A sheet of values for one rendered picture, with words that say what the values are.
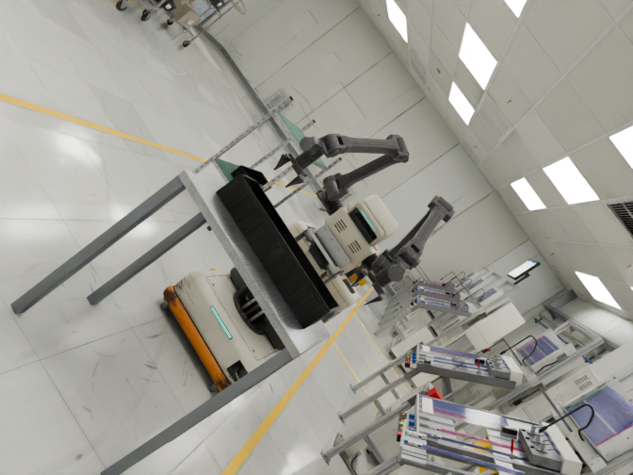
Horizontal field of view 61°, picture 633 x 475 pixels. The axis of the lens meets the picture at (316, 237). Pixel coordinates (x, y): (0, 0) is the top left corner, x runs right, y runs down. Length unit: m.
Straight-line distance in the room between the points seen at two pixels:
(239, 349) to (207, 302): 0.28
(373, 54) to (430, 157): 2.51
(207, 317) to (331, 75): 9.68
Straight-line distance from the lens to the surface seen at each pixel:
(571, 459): 2.94
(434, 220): 2.24
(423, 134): 11.58
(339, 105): 11.84
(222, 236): 1.73
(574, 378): 4.34
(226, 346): 2.73
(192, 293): 2.79
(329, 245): 2.60
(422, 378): 7.58
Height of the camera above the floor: 1.31
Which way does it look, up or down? 9 degrees down
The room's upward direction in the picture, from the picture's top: 55 degrees clockwise
